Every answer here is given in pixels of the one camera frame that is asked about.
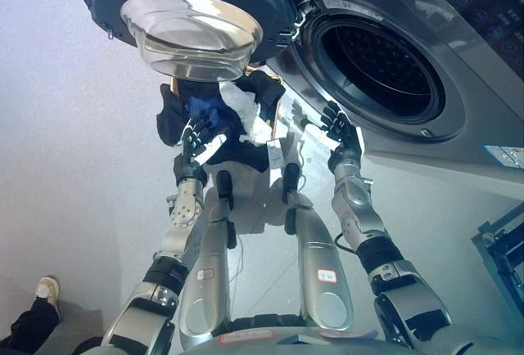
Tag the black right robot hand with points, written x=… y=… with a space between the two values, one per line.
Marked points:
x=348 y=138

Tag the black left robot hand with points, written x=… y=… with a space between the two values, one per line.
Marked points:
x=192 y=167

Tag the white garment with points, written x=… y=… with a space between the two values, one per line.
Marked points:
x=245 y=105

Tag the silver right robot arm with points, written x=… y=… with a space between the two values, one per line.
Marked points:
x=360 y=212

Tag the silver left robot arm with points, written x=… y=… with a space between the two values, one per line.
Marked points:
x=184 y=212

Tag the white paper basket tag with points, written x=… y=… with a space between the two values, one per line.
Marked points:
x=276 y=154

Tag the woven wicker laundry basket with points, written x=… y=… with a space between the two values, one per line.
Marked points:
x=275 y=119

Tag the grey front-load washing machine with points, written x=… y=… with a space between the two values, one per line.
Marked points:
x=471 y=97

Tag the black left robot foot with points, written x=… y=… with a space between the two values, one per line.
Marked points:
x=224 y=187

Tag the black robot foot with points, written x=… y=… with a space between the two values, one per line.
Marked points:
x=291 y=179
x=224 y=187

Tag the black garment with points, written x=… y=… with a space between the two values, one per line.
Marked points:
x=172 y=115

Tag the blue garment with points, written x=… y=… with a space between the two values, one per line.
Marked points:
x=200 y=105

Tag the black right robot foot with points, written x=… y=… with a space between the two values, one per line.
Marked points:
x=291 y=179

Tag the silver left robot leg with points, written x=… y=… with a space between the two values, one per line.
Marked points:
x=209 y=273

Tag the silver robot leg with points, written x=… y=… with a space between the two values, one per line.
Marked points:
x=209 y=273
x=319 y=257

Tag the silver right robot leg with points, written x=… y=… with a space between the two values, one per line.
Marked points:
x=319 y=257

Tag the white washer label sticker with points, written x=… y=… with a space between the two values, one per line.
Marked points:
x=505 y=155

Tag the beige person's shoe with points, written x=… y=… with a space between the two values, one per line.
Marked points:
x=47 y=287

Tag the grey robot torso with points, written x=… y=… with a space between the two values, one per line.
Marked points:
x=286 y=344

